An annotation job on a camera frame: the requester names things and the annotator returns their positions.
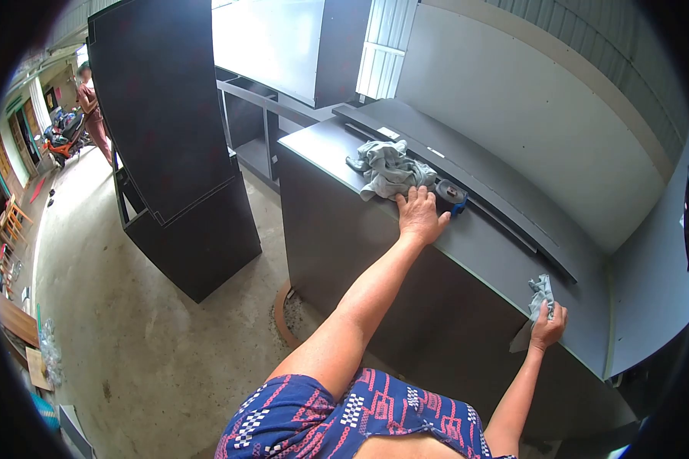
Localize crumpled grey cloth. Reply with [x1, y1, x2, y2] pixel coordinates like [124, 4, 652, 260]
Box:
[345, 139, 439, 202]

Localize low dark cabinet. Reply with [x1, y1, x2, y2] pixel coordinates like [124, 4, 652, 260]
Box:
[276, 117, 639, 444]

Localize blue black tape measure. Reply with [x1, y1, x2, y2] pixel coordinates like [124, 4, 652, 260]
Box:
[434, 179, 470, 216]

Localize white corrugated panel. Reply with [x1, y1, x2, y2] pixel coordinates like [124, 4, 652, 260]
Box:
[355, 0, 420, 102]

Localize brown curved hoop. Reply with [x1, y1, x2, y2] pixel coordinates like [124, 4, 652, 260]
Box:
[272, 279, 303, 351]

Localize long dark panel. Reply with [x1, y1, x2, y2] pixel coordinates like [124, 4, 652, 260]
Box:
[331, 98, 611, 284]

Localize tall dark cabinet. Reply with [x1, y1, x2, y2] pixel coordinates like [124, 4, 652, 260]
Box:
[85, 0, 264, 304]

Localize brown wooden board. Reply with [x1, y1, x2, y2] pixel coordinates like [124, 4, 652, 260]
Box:
[0, 289, 41, 349]

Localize dark open shelf frame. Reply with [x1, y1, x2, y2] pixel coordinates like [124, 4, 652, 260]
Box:
[215, 67, 336, 194]

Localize wooden chair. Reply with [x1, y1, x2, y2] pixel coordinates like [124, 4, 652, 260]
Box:
[0, 194, 34, 243]

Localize person's body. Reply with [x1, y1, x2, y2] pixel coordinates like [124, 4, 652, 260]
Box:
[215, 367, 519, 459]

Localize grey upright side panel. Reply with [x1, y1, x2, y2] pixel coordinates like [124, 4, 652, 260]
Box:
[604, 131, 689, 381]

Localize grey dark-sided cabinet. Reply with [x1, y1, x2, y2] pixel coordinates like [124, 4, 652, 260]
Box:
[211, 0, 374, 110]

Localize small grey wiping cloth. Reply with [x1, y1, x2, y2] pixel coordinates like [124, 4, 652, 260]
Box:
[509, 273, 555, 354]

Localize person's right hand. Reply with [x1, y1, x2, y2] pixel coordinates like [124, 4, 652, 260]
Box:
[527, 299, 568, 352]

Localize large grey board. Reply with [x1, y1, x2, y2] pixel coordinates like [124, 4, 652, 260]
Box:
[395, 2, 676, 254]

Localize orange motorbike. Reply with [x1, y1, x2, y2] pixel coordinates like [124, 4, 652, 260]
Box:
[41, 108, 91, 169]

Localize person's left hand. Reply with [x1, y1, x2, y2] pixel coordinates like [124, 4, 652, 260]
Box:
[395, 185, 452, 247]

